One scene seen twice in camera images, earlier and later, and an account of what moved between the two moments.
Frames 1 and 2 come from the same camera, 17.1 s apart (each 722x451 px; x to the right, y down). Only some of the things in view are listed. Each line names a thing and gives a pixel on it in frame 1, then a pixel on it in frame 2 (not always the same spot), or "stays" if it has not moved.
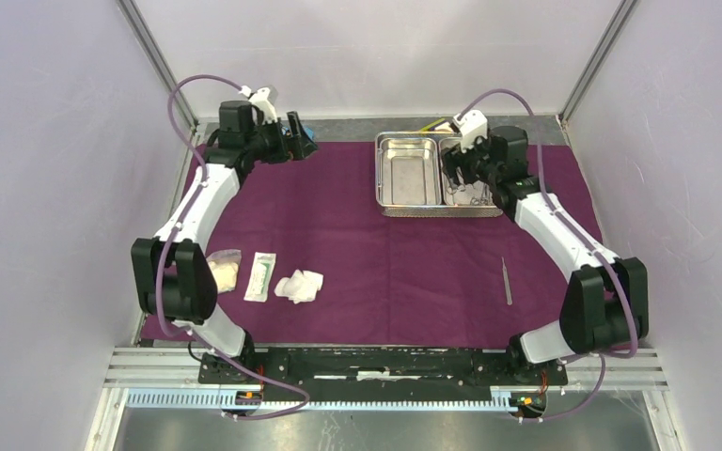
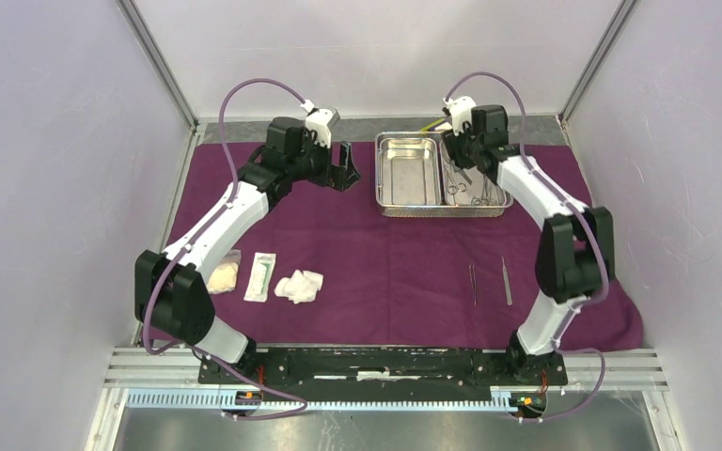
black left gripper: x=293 y=148 → x=338 y=178
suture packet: x=260 y=277 stays
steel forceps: x=508 y=291 stays
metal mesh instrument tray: x=410 y=180 stays
